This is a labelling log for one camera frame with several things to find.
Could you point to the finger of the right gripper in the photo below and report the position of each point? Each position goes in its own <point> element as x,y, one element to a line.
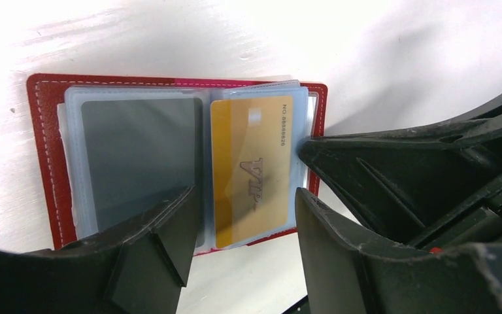
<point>369,172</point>

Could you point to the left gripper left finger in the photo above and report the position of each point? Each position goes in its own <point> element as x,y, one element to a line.
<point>137,266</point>

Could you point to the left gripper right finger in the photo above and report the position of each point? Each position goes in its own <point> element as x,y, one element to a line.
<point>350,269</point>

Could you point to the dark grey card in sleeve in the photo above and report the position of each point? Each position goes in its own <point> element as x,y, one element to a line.
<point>138,151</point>

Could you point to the red leather card holder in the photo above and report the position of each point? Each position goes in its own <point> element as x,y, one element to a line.
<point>55,102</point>

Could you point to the gold VIP card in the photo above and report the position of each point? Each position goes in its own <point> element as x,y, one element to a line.
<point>251,151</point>

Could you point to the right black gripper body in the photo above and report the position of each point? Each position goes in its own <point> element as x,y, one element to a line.
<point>456,204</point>

